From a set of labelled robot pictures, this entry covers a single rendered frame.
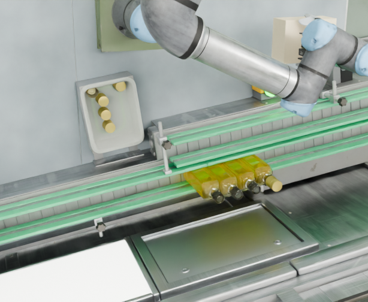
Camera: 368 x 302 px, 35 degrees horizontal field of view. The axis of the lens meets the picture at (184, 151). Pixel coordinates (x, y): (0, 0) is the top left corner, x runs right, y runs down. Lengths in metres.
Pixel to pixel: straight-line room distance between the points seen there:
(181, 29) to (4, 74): 0.81
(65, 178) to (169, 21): 0.84
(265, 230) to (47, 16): 0.92
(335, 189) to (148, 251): 0.71
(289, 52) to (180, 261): 0.66
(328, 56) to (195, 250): 0.69
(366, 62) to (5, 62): 1.05
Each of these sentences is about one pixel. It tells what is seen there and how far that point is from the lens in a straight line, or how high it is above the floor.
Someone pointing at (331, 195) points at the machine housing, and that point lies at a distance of 2.05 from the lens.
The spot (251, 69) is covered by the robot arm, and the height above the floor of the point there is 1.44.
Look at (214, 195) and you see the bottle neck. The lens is 1.71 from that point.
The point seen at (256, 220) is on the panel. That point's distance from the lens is 1.85.
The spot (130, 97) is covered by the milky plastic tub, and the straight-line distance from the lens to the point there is 1.90.
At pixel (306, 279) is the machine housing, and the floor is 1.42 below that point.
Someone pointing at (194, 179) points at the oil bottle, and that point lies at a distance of 1.81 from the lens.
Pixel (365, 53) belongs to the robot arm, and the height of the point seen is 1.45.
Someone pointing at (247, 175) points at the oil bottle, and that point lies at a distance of 1.79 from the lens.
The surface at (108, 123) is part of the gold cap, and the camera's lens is 1.89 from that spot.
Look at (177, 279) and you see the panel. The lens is 1.62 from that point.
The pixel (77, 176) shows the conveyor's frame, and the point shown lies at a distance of 1.89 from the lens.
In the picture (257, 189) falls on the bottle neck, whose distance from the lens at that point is 1.76.
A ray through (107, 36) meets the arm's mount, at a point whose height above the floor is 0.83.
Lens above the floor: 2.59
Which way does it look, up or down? 64 degrees down
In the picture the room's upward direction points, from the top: 134 degrees clockwise
